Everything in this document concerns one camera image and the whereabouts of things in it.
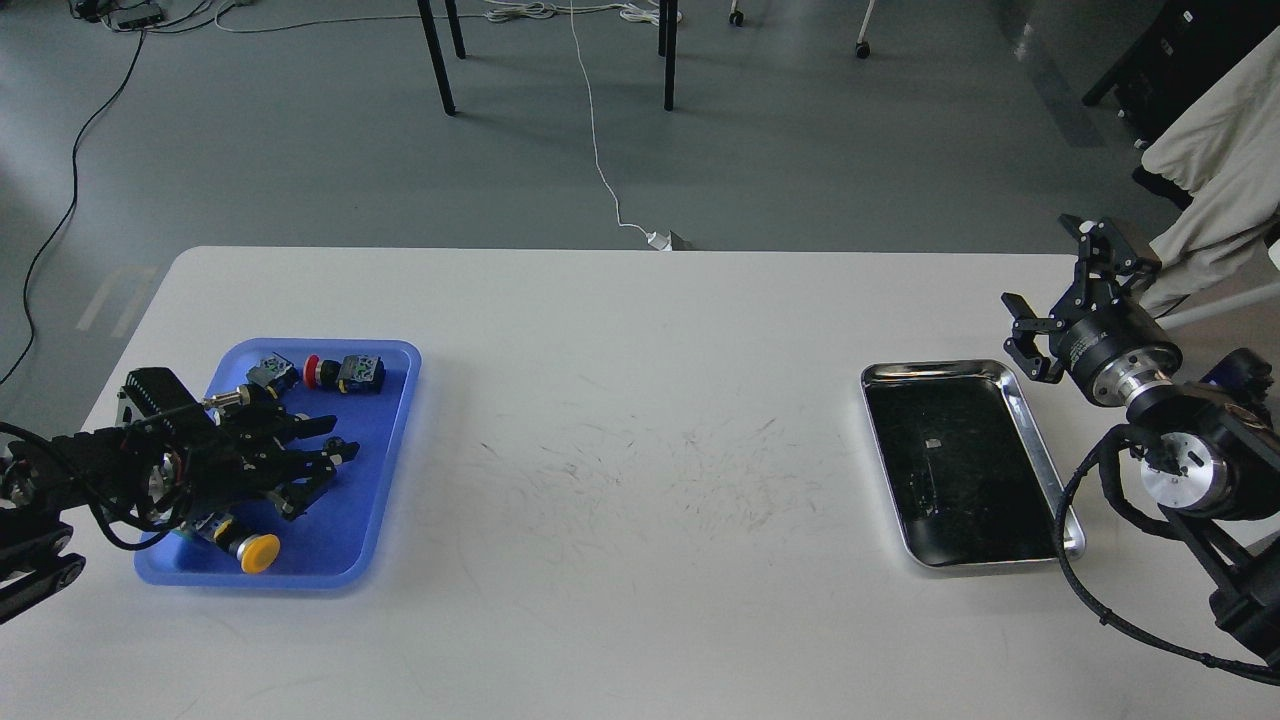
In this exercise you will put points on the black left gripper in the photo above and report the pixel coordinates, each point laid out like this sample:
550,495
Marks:
183,460

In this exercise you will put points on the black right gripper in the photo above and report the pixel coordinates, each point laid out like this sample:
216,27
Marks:
1117,352

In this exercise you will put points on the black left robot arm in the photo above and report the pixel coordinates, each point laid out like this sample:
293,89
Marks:
43,478

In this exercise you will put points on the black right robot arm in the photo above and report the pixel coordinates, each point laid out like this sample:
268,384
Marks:
1188,457

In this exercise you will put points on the blue plastic tray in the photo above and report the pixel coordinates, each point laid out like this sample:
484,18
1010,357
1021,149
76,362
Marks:
333,543

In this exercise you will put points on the silver metal tray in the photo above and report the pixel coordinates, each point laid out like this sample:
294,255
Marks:
972,483

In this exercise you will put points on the beige cloth cover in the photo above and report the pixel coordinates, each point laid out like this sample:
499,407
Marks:
1224,151

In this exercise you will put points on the white power adapter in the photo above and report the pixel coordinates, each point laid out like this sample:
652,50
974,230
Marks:
667,241

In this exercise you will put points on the black table leg left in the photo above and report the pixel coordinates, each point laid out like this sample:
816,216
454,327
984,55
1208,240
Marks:
435,49

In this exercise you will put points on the black table leg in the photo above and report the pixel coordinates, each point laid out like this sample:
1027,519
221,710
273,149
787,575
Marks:
435,49
667,37

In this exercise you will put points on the black table leg right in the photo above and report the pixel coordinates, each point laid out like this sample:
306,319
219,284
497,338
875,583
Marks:
667,37

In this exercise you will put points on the green push button switch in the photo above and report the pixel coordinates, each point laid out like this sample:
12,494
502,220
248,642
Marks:
274,373

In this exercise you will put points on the red push button switch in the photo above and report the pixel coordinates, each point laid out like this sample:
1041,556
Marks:
355,374

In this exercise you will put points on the yellow push button switch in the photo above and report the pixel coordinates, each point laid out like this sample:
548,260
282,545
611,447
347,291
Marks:
254,551

